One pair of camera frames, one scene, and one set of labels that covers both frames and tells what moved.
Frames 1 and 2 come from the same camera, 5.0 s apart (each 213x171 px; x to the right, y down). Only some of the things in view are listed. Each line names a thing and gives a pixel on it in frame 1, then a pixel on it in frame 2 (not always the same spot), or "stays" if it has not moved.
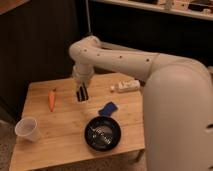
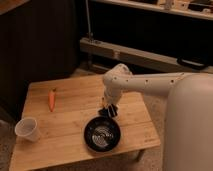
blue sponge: (109, 108) stays
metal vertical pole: (89, 19) stays
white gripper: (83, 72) -> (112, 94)
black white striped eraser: (82, 94) -> (112, 110)
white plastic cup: (28, 127) stays
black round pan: (102, 133) stays
